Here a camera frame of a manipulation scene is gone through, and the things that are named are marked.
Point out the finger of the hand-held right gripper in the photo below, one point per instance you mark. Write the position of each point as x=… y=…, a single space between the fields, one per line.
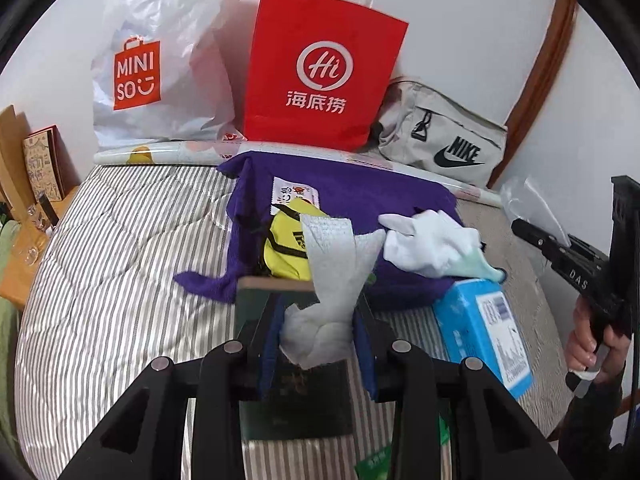
x=537 y=235

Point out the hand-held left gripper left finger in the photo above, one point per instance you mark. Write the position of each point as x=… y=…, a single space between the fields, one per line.
x=268 y=360

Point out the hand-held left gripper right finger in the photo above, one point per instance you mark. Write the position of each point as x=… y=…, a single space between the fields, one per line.
x=367 y=365

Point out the clear plastic bag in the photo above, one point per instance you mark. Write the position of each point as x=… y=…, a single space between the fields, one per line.
x=535 y=205

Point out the white fluffy cloth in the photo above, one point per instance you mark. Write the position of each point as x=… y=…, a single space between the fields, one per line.
x=330 y=285

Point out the white towel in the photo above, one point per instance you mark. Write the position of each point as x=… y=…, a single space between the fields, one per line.
x=430 y=245

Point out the yellow pouch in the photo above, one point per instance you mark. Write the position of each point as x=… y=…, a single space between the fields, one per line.
x=285 y=235

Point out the person's right hand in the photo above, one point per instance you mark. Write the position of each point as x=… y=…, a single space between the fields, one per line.
x=582 y=345

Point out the dark green booklet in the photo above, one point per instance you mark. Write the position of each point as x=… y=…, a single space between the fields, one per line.
x=300 y=410

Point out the pale green cloth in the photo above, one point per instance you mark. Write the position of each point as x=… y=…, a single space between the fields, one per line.
x=482 y=267

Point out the green printed plastic bag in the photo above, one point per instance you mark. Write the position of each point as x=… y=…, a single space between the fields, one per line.
x=377 y=462

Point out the blue tissue pack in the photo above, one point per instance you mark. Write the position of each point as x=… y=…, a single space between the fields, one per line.
x=465 y=320

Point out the wooden bed headboard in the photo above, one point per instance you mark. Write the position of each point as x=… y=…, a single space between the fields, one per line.
x=547 y=75

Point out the striped bed mattress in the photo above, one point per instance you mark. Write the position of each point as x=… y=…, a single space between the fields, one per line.
x=125 y=270

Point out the white red printed packet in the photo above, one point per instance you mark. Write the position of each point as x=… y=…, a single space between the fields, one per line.
x=295 y=192

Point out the purple sweater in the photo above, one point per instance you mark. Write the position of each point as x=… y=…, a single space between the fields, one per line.
x=360 y=195

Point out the grey pouch bag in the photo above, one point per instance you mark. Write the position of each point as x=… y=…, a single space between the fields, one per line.
x=400 y=130

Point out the white paper roll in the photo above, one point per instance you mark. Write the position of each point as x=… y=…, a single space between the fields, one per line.
x=175 y=152

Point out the wooden bedside table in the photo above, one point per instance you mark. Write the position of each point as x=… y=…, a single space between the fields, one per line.
x=20 y=275

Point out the small black object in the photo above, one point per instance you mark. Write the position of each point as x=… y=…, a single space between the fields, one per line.
x=49 y=209

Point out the red paper bag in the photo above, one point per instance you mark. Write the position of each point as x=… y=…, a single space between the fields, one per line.
x=325 y=30

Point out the printed book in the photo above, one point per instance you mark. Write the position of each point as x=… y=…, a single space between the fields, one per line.
x=44 y=162

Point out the white plastic shopping bag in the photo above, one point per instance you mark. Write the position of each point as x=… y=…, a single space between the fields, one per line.
x=165 y=25

